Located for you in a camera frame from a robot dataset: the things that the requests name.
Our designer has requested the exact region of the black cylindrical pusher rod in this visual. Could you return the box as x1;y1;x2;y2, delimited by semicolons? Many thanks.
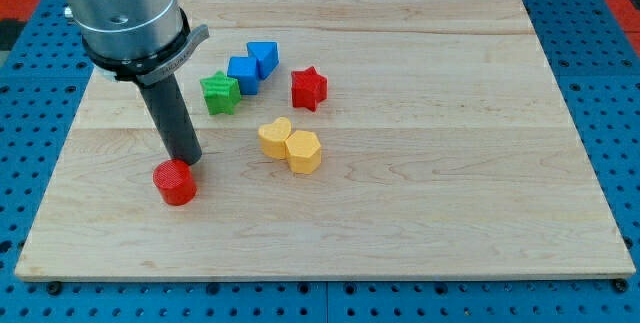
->
137;75;202;165

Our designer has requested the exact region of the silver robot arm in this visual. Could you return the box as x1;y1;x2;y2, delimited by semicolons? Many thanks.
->
65;0;209;86

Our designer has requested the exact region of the blue triangle block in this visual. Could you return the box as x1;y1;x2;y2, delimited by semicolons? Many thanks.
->
246;41;279;80

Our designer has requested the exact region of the wooden board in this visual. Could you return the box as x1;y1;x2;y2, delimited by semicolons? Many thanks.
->
15;0;636;282

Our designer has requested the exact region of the red star block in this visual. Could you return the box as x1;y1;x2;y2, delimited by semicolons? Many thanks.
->
291;66;328;112

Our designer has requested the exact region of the yellow heart block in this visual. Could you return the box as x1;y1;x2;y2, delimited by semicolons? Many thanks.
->
258;117;292;160

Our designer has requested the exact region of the blue cube block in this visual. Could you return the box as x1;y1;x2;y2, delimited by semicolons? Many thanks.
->
227;56;259;95

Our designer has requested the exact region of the green star block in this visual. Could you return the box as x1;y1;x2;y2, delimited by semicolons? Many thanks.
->
200;71;242;115

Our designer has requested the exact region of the yellow hexagon block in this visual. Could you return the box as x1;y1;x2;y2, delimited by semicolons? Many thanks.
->
285;130;322;174

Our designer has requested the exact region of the red cylinder block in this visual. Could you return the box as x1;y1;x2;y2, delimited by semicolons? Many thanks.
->
152;159;197;206

